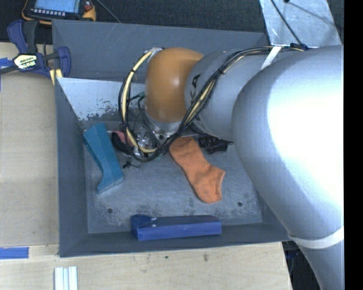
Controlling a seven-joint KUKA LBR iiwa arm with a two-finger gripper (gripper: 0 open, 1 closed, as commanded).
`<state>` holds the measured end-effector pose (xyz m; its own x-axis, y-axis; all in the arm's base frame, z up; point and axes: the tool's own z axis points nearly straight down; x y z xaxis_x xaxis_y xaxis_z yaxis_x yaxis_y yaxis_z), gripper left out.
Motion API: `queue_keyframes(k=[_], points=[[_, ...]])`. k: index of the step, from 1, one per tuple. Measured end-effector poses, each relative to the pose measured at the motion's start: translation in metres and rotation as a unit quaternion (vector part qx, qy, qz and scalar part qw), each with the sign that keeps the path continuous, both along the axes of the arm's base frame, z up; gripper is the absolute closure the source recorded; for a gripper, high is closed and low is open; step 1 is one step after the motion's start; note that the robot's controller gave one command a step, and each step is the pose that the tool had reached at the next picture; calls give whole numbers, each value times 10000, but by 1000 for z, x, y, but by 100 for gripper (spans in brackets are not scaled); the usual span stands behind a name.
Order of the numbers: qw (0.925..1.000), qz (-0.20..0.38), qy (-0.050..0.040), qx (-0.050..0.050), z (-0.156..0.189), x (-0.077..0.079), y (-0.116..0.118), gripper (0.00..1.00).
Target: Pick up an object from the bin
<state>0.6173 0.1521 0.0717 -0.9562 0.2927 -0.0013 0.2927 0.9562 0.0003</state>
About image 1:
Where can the red and black object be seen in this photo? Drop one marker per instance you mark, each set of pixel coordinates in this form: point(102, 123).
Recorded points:
point(119, 140)

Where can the teal wedge block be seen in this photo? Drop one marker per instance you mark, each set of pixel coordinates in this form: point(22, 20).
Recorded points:
point(104, 156)

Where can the grey metal bin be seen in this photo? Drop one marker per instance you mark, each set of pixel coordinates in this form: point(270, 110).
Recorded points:
point(157, 189)

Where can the orange sock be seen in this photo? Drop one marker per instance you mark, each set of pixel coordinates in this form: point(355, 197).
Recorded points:
point(199, 171)

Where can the black ribbed object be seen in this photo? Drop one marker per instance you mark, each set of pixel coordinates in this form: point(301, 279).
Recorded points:
point(213, 143)

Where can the blue flat box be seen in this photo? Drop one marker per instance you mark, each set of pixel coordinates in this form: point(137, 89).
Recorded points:
point(178, 226)

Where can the pale wood flat board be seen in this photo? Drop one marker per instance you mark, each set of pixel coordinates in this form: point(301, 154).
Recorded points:
point(27, 162)

